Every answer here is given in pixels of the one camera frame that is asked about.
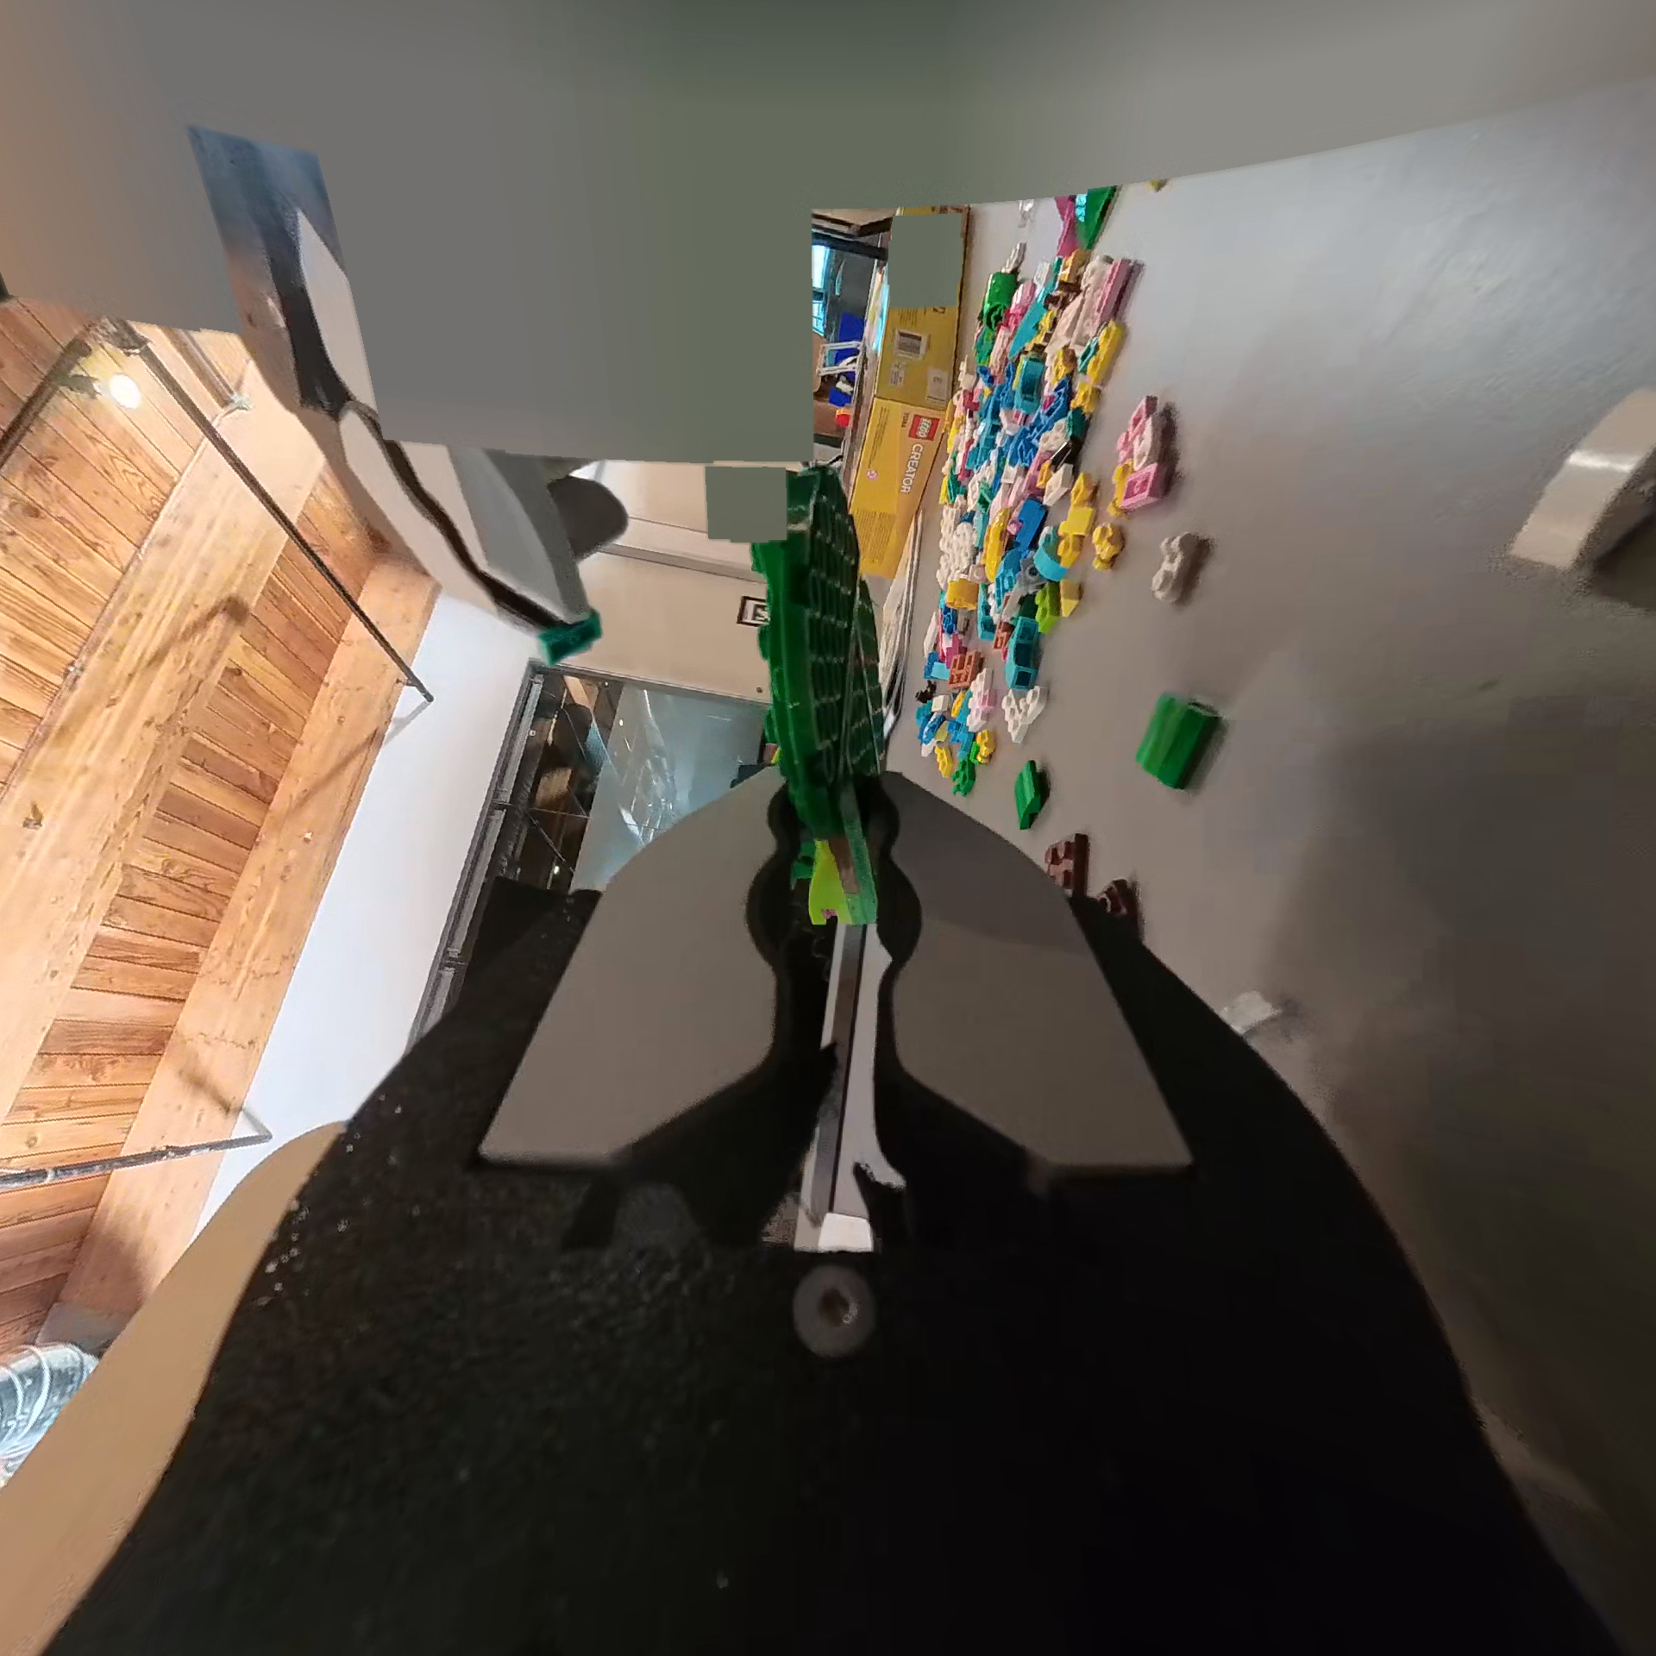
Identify white curved lego brick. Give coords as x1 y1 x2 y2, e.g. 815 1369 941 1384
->
1502 385 1656 574

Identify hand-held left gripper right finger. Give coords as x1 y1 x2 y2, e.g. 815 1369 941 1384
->
847 773 1196 1246

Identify green lego model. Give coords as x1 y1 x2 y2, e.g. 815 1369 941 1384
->
748 463 906 926

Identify silver ventilation duct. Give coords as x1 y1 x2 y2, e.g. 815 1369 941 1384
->
0 1340 102 1487

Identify green lego brick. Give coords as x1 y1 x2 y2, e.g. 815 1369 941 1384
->
1133 691 1223 792

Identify glass partition window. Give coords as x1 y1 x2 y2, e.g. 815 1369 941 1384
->
430 658 783 1024

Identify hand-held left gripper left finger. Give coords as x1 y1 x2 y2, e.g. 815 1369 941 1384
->
478 773 837 1246

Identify black metal rail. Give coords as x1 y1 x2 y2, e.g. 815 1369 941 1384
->
83 323 434 706
0 1121 279 1199

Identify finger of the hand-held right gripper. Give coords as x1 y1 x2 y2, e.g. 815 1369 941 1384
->
295 209 601 628
186 123 549 637

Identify pile of colourful lego pieces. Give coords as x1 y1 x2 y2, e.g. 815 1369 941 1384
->
915 251 1182 798

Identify pale round board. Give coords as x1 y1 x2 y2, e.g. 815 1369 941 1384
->
0 1121 348 1656

